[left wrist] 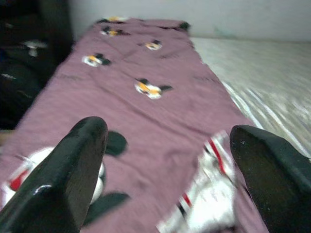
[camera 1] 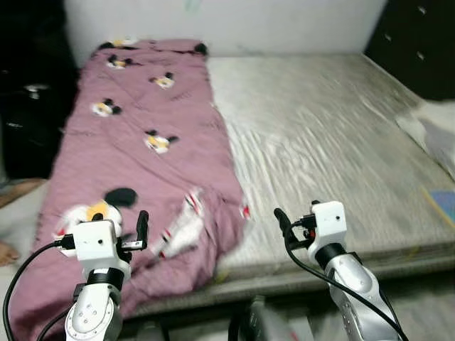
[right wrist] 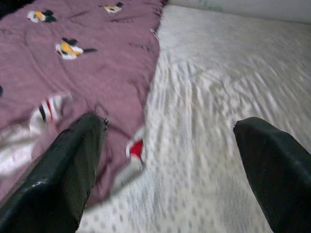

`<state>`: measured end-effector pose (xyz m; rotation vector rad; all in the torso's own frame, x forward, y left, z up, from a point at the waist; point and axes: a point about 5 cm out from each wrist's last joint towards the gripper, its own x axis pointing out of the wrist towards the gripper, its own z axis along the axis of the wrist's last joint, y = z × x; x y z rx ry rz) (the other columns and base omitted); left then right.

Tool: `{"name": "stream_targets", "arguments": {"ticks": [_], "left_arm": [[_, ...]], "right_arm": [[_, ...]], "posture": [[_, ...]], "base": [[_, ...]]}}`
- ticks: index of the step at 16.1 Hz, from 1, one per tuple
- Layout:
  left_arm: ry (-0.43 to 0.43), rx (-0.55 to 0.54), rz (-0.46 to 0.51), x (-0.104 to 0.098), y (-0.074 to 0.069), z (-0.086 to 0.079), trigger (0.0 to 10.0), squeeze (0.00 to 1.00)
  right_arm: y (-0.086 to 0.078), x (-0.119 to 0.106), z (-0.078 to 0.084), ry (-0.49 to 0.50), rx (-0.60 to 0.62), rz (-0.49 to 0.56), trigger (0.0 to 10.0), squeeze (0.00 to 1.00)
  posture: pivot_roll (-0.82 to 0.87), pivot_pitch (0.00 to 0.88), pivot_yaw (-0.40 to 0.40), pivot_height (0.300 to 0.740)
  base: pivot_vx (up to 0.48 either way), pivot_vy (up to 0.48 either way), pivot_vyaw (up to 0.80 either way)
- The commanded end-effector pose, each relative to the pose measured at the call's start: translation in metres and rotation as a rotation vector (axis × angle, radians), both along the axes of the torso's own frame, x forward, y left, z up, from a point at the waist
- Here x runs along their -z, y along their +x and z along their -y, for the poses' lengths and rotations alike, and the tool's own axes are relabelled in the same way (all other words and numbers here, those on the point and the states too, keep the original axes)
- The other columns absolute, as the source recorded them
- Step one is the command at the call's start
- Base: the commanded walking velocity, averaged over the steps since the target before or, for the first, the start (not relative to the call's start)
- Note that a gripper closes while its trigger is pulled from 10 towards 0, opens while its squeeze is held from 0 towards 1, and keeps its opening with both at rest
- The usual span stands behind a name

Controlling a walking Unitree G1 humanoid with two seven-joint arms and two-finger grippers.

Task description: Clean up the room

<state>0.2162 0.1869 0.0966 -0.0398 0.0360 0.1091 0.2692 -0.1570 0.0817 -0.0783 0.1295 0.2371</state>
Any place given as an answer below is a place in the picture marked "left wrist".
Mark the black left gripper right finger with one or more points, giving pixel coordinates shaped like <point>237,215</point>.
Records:
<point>274,179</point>

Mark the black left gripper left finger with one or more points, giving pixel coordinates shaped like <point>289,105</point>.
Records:
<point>60,182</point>

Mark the mauve cartoon print blanket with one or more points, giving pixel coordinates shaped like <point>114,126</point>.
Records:
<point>158,116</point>

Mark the black backpack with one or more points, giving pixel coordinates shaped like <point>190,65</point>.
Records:
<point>17,92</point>

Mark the white crumpled cloth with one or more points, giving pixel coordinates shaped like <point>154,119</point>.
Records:
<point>35,46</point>

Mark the dark wooden nightstand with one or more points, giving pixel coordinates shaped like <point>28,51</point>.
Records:
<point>48,36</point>

